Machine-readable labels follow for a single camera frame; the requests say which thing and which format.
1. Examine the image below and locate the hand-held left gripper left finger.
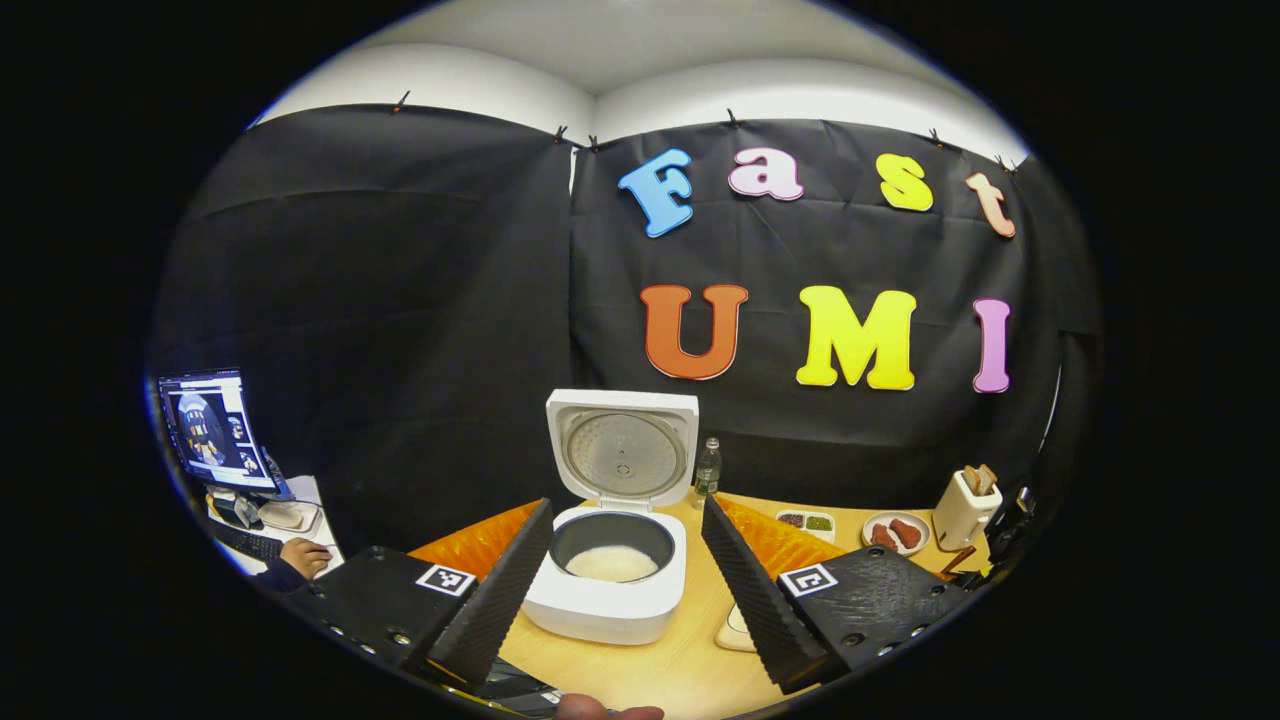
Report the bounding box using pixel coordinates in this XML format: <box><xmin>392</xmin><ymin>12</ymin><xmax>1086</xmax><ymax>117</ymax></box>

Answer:
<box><xmin>285</xmin><ymin>498</ymin><xmax>556</xmax><ymax>691</ymax></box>

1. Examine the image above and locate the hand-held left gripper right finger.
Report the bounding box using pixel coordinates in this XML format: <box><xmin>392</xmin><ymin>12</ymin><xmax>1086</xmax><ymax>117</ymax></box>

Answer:
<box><xmin>700</xmin><ymin>495</ymin><xmax>973</xmax><ymax>696</ymax></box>

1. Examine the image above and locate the glass tray of rice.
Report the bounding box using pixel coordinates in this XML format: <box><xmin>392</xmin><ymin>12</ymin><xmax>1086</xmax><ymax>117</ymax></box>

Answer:
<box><xmin>715</xmin><ymin>603</ymin><xmax>758</xmax><ymax>653</ymax></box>

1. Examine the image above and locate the white rice cooker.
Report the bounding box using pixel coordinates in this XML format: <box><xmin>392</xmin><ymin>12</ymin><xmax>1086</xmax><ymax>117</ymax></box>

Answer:
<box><xmin>522</xmin><ymin>389</ymin><xmax>701</xmax><ymax>646</ymax></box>

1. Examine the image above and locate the white toaster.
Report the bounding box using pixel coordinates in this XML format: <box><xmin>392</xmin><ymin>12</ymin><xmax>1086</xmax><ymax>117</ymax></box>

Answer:
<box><xmin>932</xmin><ymin>465</ymin><xmax>1003</xmax><ymax>551</ymax></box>

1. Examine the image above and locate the divided dish of grains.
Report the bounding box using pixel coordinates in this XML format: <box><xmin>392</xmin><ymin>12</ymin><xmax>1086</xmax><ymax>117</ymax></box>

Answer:
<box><xmin>776</xmin><ymin>510</ymin><xmax>837</xmax><ymax>544</ymax></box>

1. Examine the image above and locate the white round plate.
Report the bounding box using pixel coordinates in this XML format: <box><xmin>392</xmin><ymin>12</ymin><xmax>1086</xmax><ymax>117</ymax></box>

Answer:
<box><xmin>862</xmin><ymin>512</ymin><xmax>931</xmax><ymax>556</ymax></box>

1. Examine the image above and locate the clear plastic water bottle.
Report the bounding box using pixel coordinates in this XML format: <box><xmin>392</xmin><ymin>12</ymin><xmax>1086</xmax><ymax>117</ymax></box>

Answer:
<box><xmin>693</xmin><ymin>437</ymin><xmax>723</xmax><ymax>509</ymax></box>

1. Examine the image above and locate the white bowl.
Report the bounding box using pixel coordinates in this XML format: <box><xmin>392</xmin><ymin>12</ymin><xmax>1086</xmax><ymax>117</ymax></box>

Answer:
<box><xmin>258</xmin><ymin>500</ymin><xmax>323</xmax><ymax>536</ymax></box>

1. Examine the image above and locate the black keyboard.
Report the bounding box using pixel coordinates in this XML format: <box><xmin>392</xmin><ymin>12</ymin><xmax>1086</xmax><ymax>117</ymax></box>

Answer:
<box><xmin>215</xmin><ymin>520</ymin><xmax>286</xmax><ymax>563</ymax></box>

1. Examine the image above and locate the black backdrop cloth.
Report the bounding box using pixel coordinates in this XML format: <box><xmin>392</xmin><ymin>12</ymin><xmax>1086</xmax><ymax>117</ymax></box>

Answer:
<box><xmin>150</xmin><ymin>103</ymin><xmax>1101</xmax><ymax>561</ymax></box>

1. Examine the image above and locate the computer monitor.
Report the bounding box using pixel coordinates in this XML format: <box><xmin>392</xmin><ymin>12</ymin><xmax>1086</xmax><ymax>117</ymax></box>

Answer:
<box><xmin>158</xmin><ymin>370</ymin><xmax>291</xmax><ymax>496</ymax></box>

